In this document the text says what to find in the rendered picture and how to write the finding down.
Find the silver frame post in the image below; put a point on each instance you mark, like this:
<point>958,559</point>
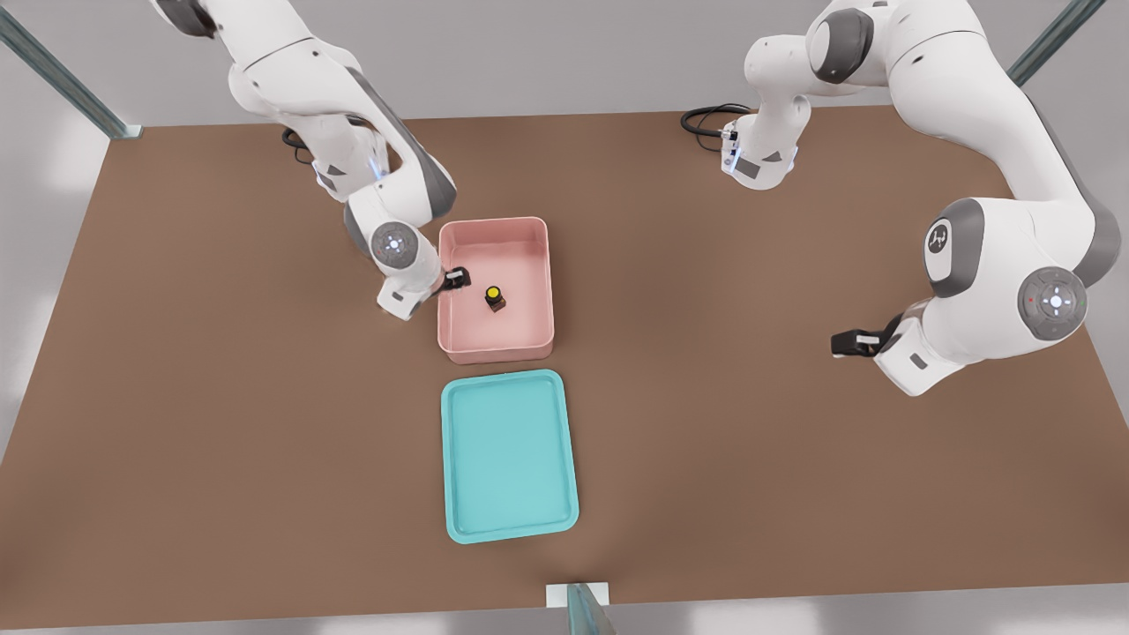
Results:
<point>62,84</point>
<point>582,607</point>
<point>1054,37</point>

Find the pale blue-green tray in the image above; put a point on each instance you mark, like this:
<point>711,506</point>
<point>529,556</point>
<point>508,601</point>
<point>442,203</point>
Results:
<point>509,455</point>

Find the pink plastic box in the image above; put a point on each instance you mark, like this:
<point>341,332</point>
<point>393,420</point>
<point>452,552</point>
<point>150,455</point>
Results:
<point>496,289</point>

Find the yellow-capped black button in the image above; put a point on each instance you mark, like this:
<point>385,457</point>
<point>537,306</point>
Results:
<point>495,298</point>

